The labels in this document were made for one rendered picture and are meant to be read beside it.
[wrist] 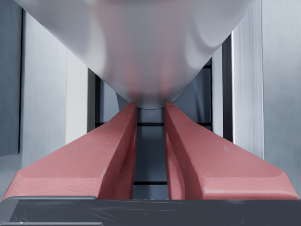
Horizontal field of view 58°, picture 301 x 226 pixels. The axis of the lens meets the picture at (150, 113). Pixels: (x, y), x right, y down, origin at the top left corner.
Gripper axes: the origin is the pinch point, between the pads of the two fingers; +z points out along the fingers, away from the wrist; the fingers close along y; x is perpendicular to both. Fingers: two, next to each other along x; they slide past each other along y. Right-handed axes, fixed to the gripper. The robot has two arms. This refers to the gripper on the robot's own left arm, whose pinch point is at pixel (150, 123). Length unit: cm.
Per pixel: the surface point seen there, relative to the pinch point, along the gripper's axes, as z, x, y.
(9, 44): 10.7, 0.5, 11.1
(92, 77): 4.1, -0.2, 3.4
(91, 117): 2.6, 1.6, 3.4
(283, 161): 6.3, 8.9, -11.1
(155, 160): 2.9, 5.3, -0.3
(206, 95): 5.5, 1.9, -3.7
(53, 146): 7.2, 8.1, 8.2
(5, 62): 9.4, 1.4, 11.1
